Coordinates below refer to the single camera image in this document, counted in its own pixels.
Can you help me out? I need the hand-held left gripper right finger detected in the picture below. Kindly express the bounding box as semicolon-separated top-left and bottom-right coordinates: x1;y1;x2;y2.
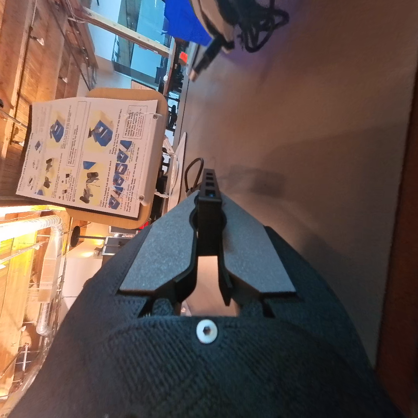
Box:
217;195;297;306

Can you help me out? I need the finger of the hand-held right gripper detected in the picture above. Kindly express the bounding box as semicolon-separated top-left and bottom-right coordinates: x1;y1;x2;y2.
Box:
190;0;236;52

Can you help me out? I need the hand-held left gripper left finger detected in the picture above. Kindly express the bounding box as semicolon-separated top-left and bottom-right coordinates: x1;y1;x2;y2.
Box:
119;190;200;302

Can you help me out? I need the black usb cable bundle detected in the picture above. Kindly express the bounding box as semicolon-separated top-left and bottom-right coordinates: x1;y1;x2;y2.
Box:
189;0;291;83

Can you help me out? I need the dark grey usb hub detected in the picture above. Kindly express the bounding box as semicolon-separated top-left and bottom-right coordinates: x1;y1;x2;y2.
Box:
196;168;226;257

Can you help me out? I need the blue plastic bin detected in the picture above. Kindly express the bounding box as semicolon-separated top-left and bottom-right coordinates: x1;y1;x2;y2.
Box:
163;0;213;46

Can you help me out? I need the wooden ceiling beam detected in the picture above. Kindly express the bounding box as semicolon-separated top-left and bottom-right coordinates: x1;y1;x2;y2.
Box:
82;7;172;57

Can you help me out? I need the black pole stand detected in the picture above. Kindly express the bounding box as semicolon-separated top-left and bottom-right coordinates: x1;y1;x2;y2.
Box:
71;225;110;246

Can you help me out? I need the printed instruction sheet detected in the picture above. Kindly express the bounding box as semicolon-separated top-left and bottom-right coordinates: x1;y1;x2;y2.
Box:
16;96;163;214

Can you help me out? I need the silver ventilation duct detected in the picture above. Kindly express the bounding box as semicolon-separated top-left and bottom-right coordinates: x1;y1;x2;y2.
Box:
0;214;64;338

